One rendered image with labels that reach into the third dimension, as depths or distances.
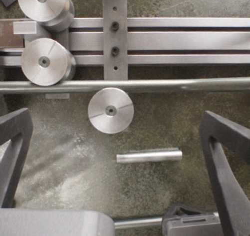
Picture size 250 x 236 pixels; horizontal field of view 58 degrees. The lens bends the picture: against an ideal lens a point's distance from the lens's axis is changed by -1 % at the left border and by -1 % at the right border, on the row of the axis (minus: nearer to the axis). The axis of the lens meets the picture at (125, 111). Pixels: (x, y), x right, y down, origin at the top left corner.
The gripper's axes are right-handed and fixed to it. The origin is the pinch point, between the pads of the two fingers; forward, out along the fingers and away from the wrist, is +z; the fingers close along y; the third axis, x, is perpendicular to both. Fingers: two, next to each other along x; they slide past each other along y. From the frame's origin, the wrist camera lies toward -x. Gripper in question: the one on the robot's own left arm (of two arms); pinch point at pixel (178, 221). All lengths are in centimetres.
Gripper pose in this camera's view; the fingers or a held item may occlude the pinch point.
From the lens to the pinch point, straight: 39.2
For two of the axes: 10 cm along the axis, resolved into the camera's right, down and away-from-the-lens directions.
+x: -10.0, 0.8, -0.1
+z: -0.2, -0.9, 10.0
